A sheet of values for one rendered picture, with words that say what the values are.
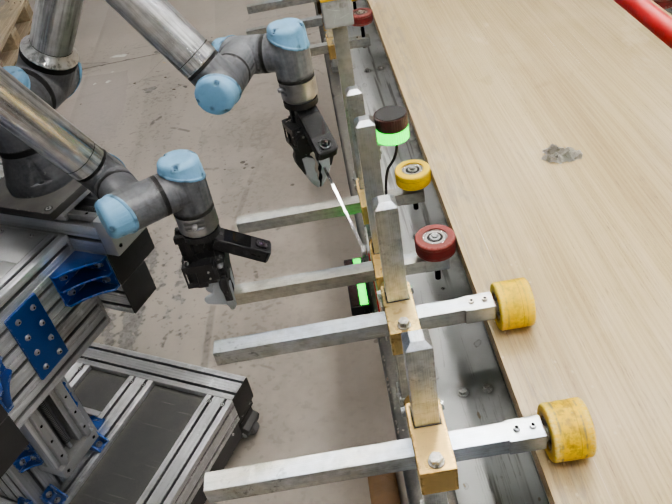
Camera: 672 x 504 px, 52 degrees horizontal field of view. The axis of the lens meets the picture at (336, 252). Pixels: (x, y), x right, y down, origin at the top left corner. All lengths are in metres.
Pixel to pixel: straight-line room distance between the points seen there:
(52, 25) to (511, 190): 0.98
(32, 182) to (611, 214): 1.16
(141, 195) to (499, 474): 0.80
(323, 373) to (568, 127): 1.16
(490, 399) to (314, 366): 1.04
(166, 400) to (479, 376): 1.03
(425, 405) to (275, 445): 1.31
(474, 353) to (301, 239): 1.51
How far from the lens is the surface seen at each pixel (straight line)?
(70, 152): 1.26
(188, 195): 1.22
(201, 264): 1.32
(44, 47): 1.56
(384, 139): 1.23
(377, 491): 1.97
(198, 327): 2.64
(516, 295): 1.13
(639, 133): 1.68
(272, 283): 1.38
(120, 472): 2.05
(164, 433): 2.08
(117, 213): 1.19
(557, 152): 1.58
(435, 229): 1.37
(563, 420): 0.97
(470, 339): 1.54
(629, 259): 1.32
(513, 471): 1.35
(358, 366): 2.34
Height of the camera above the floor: 1.76
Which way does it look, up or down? 39 degrees down
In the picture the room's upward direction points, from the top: 11 degrees counter-clockwise
